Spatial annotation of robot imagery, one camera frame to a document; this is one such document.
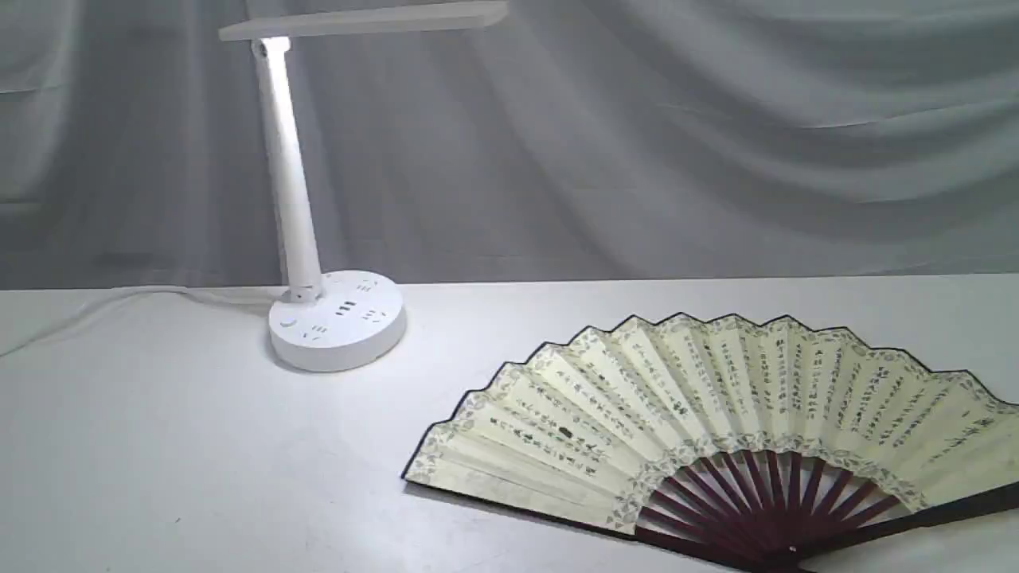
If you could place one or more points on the cream paper folding fan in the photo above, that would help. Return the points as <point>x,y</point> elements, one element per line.
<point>754,446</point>

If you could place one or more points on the white desk lamp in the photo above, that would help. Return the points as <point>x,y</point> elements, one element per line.
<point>337,321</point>

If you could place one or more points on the grey backdrop curtain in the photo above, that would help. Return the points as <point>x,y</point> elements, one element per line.
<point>574,140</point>

